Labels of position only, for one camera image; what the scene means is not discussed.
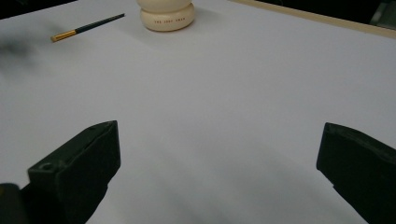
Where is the white metal stand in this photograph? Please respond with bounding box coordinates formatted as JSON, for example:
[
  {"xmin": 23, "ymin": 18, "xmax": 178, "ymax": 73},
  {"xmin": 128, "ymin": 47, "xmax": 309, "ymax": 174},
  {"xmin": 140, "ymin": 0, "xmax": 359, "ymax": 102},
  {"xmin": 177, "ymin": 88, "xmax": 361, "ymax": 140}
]
[{"xmin": 369, "ymin": 0, "xmax": 396, "ymax": 31}]

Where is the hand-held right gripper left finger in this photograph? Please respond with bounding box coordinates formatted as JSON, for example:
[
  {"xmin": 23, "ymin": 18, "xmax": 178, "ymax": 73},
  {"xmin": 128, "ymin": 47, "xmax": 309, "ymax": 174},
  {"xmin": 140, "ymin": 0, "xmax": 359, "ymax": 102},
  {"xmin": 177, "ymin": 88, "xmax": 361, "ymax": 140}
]
[{"xmin": 20, "ymin": 120, "xmax": 121, "ymax": 224}]

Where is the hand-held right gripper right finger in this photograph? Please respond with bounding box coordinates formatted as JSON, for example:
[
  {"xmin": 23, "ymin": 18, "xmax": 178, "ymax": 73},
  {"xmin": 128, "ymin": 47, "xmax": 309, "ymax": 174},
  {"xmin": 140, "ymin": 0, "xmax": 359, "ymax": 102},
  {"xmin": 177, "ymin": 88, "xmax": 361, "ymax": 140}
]
[{"xmin": 316, "ymin": 122, "xmax": 396, "ymax": 224}]

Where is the cream ribbed round container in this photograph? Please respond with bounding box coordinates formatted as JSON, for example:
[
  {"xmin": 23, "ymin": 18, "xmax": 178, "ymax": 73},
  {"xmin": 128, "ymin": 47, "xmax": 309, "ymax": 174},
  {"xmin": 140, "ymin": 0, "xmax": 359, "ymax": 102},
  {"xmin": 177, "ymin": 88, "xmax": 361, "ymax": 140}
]
[{"xmin": 135, "ymin": 0, "xmax": 196, "ymax": 33}]

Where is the white board sheet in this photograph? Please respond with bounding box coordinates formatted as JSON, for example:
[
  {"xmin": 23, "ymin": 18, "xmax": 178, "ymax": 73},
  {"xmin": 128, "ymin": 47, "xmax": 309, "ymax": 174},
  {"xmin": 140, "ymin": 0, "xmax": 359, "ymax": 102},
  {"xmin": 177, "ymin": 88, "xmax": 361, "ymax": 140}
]
[{"xmin": 0, "ymin": 0, "xmax": 396, "ymax": 224}]

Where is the black stick with gold end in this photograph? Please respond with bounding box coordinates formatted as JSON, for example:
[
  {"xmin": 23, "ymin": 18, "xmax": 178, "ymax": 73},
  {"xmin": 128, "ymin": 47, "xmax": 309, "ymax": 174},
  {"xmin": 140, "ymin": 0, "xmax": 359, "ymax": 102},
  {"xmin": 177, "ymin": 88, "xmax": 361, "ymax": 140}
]
[{"xmin": 50, "ymin": 13, "xmax": 126, "ymax": 43}]

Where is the wooden table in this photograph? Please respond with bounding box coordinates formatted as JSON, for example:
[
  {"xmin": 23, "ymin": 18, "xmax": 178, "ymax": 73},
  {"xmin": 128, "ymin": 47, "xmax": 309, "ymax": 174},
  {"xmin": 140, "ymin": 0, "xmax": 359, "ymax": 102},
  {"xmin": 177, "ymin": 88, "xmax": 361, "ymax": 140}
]
[{"xmin": 228, "ymin": 0, "xmax": 396, "ymax": 40}]

